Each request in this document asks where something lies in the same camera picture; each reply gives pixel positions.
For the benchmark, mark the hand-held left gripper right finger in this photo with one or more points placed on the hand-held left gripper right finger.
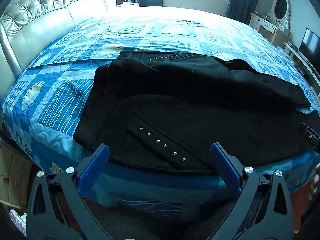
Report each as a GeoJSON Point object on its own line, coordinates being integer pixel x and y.
{"type": "Point", "coordinates": [225, 166]}

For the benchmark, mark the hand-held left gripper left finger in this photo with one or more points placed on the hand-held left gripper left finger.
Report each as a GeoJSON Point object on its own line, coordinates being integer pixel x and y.
{"type": "Point", "coordinates": [93, 170]}

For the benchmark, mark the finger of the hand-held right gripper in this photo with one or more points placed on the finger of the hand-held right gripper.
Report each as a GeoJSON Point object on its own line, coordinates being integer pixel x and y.
{"type": "Point", "coordinates": [311, 136]}

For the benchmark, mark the black pants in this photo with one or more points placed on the black pants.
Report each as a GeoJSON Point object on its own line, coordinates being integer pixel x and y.
{"type": "Point", "coordinates": [187, 105]}

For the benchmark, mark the person's right hand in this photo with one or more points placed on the person's right hand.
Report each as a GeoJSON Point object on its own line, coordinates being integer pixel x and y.
{"type": "Point", "coordinates": [315, 180]}

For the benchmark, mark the white television stand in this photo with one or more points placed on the white television stand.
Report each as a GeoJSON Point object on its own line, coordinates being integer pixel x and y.
{"type": "Point", "coordinates": [300, 65]}

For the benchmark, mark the blue patterned bed sheet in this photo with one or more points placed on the blue patterned bed sheet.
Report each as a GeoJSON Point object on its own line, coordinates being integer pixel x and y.
{"type": "Point", "coordinates": [62, 100]}

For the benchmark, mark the cream bedside cabinet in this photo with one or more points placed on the cream bedside cabinet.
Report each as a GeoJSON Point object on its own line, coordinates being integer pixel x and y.
{"type": "Point", "coordinates": [15, 175]}

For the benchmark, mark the person's dark grey clothing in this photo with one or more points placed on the person's dark grey clothing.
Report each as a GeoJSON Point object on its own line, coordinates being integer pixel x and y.
{"type": "Point", "coordinates": [155, 222]}

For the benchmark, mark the black television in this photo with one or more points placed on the black television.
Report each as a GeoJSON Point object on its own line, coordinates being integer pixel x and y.
{"type": "Point", "coordinates": [310, 46]}

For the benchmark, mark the white vanity dresser with mirror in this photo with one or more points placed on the white vanity dresser with mirror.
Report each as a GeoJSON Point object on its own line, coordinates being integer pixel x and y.
{"type": "Point", "coordinates": [268, 26]}

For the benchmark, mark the cream tufted headboard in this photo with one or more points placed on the cream tufted headboard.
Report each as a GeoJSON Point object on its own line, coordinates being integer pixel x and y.
{"type": "Point", "coordinates": [50, 17]}

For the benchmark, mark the white nightstand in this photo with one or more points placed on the white nightstand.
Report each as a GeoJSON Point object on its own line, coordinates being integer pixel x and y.
{"type": "Point", "coordinates": [127, 4]}

